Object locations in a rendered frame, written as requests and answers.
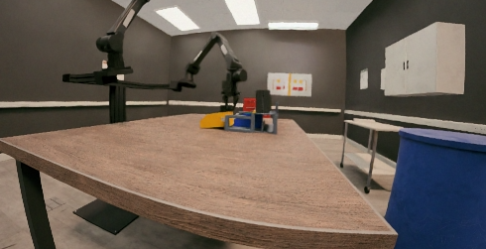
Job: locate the grey shelf rack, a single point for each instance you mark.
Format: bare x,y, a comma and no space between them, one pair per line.
268,128

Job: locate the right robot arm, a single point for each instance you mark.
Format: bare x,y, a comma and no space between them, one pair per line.
115,42

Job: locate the yellow bin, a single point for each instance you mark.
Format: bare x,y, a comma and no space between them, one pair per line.
214,120

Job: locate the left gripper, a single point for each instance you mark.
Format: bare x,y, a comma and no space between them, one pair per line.
230,94

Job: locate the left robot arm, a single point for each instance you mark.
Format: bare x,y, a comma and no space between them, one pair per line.
238,74

